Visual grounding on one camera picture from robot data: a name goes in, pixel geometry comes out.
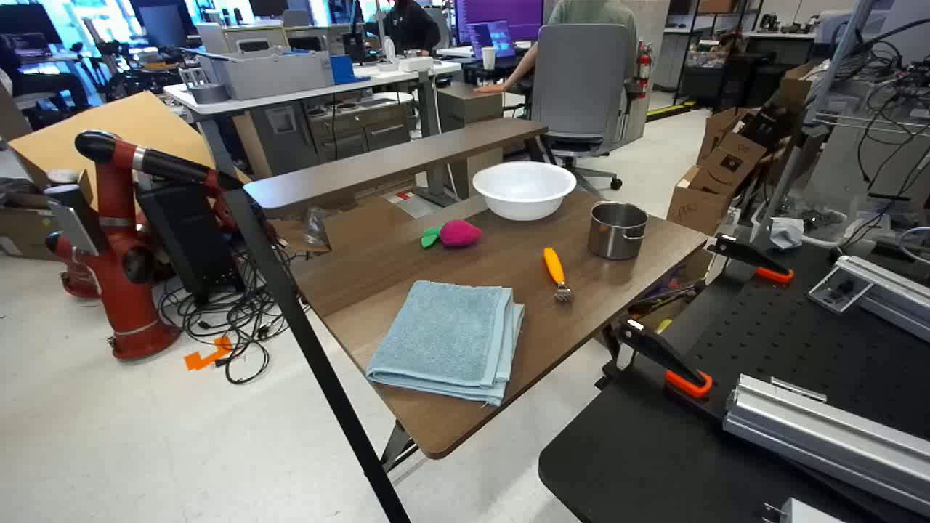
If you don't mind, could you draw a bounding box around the pink plush toy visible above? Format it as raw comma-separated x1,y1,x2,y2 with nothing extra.
438,219,485,252

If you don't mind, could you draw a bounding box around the light blue folded towel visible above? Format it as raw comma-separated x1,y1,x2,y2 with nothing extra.
362,279,525,411

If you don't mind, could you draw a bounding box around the white plastic bowl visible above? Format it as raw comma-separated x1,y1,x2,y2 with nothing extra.
470,159,578,223

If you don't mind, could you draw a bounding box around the long wooden bench shelf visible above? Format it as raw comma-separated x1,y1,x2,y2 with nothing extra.
240,117,548,216

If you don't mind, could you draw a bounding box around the small steel pot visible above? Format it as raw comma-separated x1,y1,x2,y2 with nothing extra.
586,200,651,261

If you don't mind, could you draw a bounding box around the black tripod pole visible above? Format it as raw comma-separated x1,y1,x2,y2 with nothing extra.
222,187,411,523

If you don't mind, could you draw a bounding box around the grey office chair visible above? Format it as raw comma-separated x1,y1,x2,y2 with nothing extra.
529,21,641,193

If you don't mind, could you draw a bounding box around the person in black shirt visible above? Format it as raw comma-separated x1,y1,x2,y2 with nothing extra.
381,0,443,55

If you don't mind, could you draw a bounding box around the purple monitor screen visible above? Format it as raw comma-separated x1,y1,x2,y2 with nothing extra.
451,0,545,50

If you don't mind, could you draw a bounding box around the grey office desk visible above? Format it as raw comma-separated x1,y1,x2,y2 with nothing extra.
160,78,381,177

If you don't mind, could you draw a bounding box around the red fire extinguisher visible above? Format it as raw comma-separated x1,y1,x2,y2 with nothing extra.
629,37,656,101

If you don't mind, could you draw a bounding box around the open brown cardboard box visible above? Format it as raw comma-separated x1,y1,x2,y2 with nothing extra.
666,130,769,239

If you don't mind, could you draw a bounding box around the person in green shirt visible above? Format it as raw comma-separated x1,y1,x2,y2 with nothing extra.
496,0,641,95

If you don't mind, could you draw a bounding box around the black computer box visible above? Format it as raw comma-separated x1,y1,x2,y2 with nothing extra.
134,177,240,303

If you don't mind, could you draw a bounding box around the black perforated board table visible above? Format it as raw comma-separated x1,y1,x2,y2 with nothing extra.
535,241,930,523

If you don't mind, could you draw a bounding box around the crumpled white cloth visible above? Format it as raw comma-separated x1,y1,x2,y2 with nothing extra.
766,212,808,252

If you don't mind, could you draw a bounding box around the large flat cardboard sheet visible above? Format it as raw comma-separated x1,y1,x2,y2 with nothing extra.
6,91,218,199

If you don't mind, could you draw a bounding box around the thick aluminium extrusion bar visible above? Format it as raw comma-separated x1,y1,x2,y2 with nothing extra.
721,371,930,517

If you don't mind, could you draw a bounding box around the slim aluminium extrusion bar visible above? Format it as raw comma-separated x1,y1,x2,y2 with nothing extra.
808,252,930,344

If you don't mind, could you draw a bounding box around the black clamp orange handle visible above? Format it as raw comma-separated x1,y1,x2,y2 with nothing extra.
705,233,798,287
609,315,717,405

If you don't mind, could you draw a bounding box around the black floor cable bundle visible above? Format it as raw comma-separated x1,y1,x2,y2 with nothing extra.
157,279,292,386

